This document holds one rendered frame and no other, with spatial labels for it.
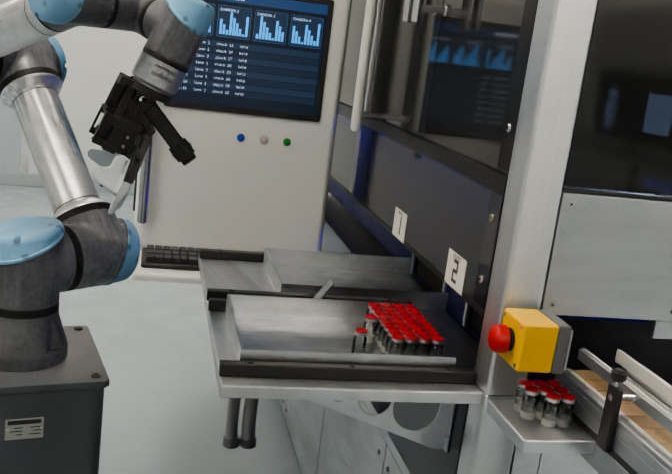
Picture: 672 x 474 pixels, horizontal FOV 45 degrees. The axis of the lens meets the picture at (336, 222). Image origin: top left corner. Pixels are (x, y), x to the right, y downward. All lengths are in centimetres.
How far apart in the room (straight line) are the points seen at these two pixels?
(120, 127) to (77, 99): 539
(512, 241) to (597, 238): 13
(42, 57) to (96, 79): 501
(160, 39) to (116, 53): 536
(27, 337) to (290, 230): 94
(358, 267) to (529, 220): 72
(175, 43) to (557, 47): 56
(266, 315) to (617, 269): 61
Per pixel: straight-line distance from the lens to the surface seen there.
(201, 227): 214
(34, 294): 141
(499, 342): 116
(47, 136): 157
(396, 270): 188
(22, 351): 143
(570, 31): 120
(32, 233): 139
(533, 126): 119
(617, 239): 129
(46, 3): 127
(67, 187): 153
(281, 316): 148
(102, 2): 130
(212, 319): 144
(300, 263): 182
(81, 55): 666
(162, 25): 129
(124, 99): 130
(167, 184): 211
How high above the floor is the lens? 137
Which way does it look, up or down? 12 degrees down
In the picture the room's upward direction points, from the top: 7 degrees clockwise
